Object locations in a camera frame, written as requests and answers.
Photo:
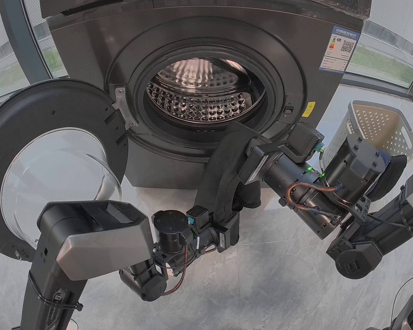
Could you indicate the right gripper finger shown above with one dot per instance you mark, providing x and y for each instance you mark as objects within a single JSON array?
[{"x": 248, "y": 132}]

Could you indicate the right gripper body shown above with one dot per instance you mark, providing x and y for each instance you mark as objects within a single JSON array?
[{"x": 272, "y": 170}]

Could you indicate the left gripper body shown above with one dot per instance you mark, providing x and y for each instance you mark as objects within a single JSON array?
[{"x": 223, "y": 240}]

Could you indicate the black garment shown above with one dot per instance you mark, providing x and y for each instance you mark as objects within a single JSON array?
[{"x": 223, "y": 170}]

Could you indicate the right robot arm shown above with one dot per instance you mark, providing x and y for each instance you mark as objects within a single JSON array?
[{"x": 358, "y": 170}]

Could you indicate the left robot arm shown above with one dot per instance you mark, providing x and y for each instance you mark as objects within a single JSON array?
[{"x": 99, "y": 249}]

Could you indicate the cream laundry basket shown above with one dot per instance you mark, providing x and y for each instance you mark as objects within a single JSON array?
[{"x": 375, "y": 122}]

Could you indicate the grey washing machine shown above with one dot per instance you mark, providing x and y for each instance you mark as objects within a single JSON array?
[{"x": 89, "y": 46}]

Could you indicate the washing machine door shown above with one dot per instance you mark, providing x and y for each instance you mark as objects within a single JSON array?
[{"x": 38, "y": 108}]

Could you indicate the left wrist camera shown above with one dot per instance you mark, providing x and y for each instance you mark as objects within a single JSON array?
[{"x": 200, "y": 217}]

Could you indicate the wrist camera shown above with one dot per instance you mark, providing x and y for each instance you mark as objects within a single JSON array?
[
  {"x": 200, "y": 217},
  {"x": 306, "y": 139}
]

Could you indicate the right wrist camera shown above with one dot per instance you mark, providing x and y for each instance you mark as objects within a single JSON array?
[{"x": 306, "y": 139}]

